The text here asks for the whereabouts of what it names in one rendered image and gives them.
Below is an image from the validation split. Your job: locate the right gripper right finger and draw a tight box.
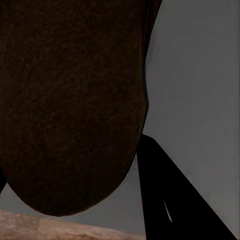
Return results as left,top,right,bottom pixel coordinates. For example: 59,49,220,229
137,134,238,240

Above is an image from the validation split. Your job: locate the sandal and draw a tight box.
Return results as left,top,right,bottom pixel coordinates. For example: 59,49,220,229
0,0,162,217

